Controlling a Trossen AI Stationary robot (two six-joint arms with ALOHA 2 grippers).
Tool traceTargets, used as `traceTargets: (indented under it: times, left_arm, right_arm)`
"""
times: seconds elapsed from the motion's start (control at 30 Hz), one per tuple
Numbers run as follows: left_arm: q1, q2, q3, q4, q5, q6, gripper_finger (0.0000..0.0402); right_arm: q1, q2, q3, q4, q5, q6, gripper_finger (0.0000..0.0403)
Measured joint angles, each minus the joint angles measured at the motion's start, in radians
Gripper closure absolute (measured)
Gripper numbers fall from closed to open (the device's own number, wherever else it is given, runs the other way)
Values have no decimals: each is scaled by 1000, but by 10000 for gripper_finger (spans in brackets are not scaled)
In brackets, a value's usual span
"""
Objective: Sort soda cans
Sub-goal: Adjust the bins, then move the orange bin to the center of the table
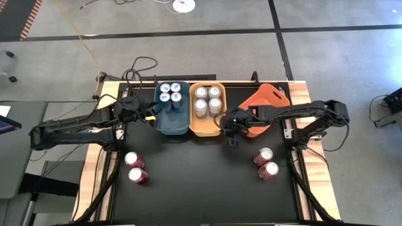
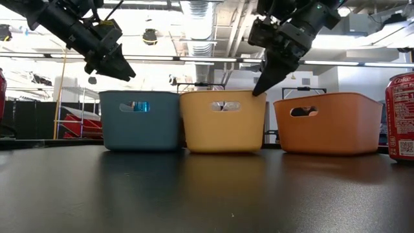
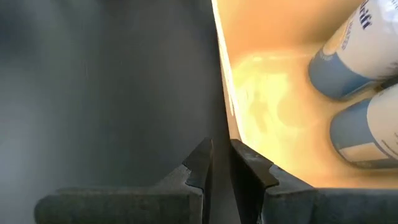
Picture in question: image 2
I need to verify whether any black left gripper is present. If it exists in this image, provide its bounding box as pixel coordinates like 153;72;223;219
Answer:
69;30;137;83

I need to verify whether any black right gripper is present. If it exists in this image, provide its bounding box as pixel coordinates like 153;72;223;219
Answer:
251;4;341;98

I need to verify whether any blue silver Red Bull can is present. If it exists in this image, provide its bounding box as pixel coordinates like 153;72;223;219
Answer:
131;101;151;113

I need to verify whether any blue plastic bin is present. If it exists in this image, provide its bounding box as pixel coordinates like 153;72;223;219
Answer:
98;90;182;152

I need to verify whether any yellow plastic bin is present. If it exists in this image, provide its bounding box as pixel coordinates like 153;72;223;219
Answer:
179;89;268;153

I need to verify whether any orange plastic bin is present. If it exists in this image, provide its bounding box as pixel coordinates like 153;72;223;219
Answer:
273;92;384;156

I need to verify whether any red Coca-Cola can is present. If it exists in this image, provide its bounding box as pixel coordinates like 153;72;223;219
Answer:
384;71;414;162
0;67;8;122

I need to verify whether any black metal stand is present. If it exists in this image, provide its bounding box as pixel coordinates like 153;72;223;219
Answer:
281;85;328;100
176;82;226;94

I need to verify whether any yellow pole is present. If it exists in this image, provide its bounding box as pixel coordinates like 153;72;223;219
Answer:
52;47;69;140

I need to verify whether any long ceiling light bar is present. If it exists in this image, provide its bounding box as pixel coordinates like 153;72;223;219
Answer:
0;51;414;68

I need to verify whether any red cart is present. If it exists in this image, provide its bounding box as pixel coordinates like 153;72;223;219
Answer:
61;105;104;140

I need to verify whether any grey ceiling unit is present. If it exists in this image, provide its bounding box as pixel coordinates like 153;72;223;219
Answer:
343;12;380;37

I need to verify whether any black partition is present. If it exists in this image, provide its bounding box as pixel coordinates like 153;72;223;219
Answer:
0;100;62;140

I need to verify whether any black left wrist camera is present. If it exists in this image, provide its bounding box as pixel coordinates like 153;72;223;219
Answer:
92;19;124;49

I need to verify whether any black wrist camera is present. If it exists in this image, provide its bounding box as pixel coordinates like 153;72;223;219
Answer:
92;19;124;49
248;17;281;49

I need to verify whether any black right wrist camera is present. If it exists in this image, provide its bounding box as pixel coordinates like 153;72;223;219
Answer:
248;17;281;49

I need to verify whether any silver ventilation duct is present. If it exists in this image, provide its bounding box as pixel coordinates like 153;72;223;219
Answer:
180;0;217;85

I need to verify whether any black frame rail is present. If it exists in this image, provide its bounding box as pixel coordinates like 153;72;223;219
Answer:
0;138;104;151

